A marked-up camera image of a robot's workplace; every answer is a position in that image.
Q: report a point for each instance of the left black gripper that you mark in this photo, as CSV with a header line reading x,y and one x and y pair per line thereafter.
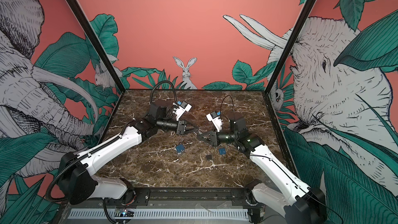
x,y
195,127

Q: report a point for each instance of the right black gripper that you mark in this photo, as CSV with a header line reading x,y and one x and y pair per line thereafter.
x,y
209,141

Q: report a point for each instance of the blue padlock front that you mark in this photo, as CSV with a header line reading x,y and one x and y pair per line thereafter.
x,y
222,150

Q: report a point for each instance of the blue padlock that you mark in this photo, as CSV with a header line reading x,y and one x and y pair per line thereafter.
x,y
180,149
222,150

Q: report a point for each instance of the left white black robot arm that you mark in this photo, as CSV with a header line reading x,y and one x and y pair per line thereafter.
x,y
76,180

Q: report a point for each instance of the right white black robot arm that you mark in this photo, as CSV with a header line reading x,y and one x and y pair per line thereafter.
x,y
294,199

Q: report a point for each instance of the small green circuit board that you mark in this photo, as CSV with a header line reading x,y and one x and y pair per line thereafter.
x,y
124,213

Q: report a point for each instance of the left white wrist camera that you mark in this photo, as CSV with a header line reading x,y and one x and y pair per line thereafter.
x,y
180,108

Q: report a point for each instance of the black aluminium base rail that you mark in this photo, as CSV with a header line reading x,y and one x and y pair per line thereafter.
x,y
141,196

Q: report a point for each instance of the white ventilated cable duct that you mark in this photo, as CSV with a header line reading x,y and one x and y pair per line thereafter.
x,y
163,213

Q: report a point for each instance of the right black frame post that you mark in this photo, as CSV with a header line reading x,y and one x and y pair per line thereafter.
x,y
306,10

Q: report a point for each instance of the black frame post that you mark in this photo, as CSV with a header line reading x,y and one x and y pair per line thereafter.
x,y
306,10
94,40

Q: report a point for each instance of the left black frame post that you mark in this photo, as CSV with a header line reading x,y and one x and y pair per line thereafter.
x,y
94,40

